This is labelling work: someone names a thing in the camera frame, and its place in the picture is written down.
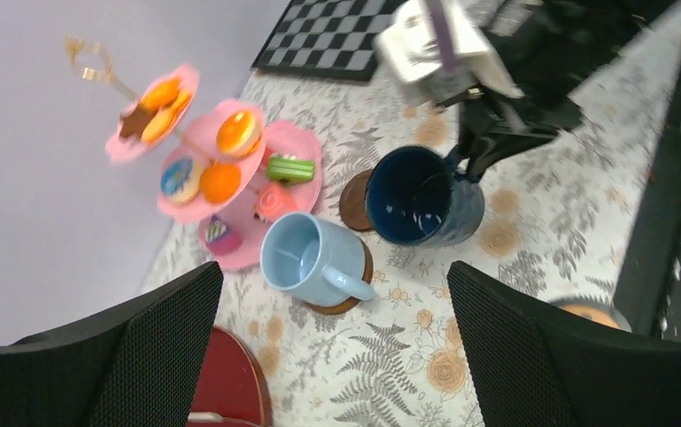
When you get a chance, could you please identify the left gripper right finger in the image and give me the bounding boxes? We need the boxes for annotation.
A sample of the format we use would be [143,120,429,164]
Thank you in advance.
[447,261,681,426]

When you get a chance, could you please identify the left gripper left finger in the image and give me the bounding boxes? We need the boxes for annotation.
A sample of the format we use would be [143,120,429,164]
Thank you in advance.
[0,262,223,426]

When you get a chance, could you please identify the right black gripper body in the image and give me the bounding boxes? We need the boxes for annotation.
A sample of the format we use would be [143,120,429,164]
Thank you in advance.
[452,91,582,172]

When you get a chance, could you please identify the dark red round tray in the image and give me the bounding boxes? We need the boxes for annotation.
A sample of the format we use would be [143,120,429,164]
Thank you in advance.
[187,326,273,427]

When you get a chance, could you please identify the dark blue mug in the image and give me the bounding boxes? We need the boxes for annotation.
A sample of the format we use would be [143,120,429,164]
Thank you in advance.
[365,145,485,248]

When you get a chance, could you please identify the dark brown wooden coaster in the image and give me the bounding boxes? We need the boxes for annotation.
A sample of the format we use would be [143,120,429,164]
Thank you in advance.
[339,169,374,232]

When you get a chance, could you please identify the light brown wooden coaster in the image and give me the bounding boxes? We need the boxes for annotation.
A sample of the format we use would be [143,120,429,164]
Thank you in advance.
[299,238,376,315]

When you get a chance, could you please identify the blue frosted donut toy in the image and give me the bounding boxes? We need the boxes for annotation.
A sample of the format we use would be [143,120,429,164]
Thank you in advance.
[160,156,205,205]

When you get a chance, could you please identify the orange round cookie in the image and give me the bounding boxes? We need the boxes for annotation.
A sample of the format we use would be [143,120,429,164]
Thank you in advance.
[199,163,241,204]

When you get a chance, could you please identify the light blue mug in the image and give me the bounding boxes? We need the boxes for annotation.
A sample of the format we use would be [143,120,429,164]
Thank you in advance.
[260,212,376,308]

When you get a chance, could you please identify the brown star cookie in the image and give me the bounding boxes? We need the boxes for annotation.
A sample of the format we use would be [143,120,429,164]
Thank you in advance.
[118,103,156,139]

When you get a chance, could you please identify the round orange cracker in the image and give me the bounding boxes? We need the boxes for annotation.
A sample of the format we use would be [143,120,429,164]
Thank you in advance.
[140,108,177,145]

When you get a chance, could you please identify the orange pancake stack toy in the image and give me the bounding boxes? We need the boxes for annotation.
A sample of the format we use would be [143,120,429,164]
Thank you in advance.
[216,109,262,158]

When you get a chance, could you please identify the white cat-paw food tongs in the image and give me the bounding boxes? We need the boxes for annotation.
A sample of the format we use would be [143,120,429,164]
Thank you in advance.
[188,412,225,423]

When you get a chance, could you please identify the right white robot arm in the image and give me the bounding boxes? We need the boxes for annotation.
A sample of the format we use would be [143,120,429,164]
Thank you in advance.
[449,1,673,178]

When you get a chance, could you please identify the floral tablecloth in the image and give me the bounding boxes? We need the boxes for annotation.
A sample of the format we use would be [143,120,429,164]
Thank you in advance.
[140,0,681,427]

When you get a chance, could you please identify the purple cake slice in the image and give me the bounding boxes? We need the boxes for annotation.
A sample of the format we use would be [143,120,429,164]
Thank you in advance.
[203,215,243,256]

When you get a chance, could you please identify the black white chessboard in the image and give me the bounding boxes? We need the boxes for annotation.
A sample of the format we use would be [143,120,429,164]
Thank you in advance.
[252,0,403,83]

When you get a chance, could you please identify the pink three-tier cake stand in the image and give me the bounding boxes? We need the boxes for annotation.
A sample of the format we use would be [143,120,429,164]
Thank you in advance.
[65,36,322,271]

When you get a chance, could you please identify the green layered cake slice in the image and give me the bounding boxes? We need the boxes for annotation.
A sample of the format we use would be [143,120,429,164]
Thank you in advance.
[266,155,316,186]

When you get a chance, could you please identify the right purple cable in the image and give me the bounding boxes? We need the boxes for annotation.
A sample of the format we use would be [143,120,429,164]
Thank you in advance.
[422,0,465,75]

